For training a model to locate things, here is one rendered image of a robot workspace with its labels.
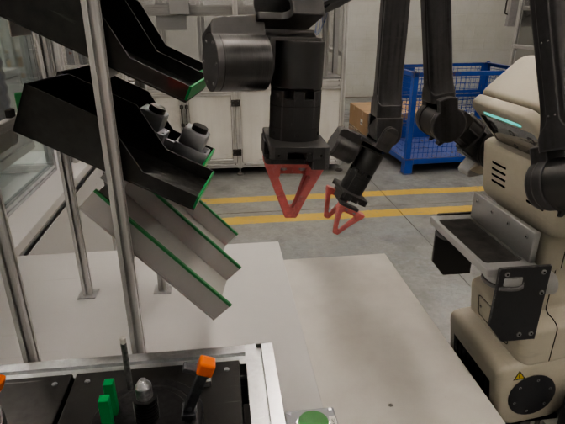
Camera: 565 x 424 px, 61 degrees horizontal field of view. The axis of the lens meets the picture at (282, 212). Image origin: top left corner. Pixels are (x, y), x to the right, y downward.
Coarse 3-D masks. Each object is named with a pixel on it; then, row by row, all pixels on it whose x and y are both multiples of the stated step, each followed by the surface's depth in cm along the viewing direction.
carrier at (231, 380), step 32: (96, 384) 69; (128, 384) 64; (160, 384) 66; (192, 384) 69; (224, 384) 69; (64, 416) 63; (96, 416) 61; (128, 416) 61; (160, 416) 61; (192, 416) 60; (224, 416) 63
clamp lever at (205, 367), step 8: (200, 360) 58; (208, 360) 58; (184, 368) 58; (192, 368) 58; (200, 368) 57; (208, 368) 58; (200, 376) 58; (208, 376) 58; (200, 384) 59; (192, 392) 59; (200, 392) 59; (192, 400) 59; (184, 408) 60; (192, 408) 60
